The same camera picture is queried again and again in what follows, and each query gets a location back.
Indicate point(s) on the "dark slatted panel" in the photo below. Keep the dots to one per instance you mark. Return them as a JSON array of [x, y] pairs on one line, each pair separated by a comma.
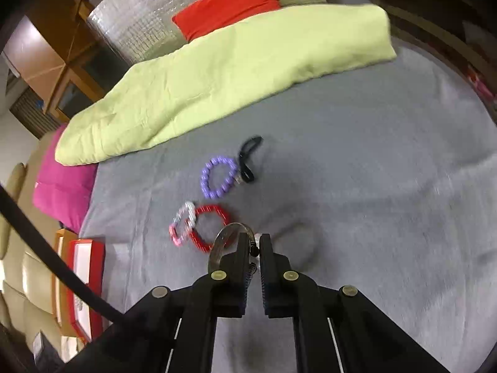
[[29, 114]]

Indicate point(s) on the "light green blanket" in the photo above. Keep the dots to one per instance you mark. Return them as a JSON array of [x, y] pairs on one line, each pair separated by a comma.
[[217, 77]]

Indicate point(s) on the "dark wooden furniture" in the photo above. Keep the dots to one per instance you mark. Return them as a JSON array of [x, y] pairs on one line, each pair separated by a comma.
[[435, 19]]

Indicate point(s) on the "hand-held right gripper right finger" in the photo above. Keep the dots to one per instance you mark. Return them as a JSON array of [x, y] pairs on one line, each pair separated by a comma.
[[265, 283]]

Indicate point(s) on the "silver foil mat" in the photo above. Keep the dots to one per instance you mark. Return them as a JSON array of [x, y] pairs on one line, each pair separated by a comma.
[[143, 19]]

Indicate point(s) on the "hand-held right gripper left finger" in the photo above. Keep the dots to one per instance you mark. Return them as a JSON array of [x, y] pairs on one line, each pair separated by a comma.
[[244, 283]]

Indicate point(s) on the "wooden cabinet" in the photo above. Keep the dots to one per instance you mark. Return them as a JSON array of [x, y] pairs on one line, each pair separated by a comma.
[[46, 46]]

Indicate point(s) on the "beige leather sofa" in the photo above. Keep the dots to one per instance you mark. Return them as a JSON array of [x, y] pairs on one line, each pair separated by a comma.
[[27, 272]]

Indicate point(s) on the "red pillow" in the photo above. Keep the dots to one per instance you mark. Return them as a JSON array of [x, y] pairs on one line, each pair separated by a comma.
[[229, 4]]

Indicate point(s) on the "magenta pillow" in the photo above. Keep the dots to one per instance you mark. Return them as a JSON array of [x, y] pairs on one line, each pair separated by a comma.
[[62, 190]]

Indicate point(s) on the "grey blanket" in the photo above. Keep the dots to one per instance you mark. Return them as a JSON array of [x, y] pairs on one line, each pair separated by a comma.
[[369, 171]]

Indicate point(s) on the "orange box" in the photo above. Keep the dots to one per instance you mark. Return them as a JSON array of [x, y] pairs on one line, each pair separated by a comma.
[[60, 276]]

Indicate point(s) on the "red box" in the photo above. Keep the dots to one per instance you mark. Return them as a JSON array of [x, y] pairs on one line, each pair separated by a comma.
[[87, 279]]

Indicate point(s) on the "dark red bangle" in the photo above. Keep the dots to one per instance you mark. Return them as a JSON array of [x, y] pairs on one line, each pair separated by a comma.
[[218, 241]]

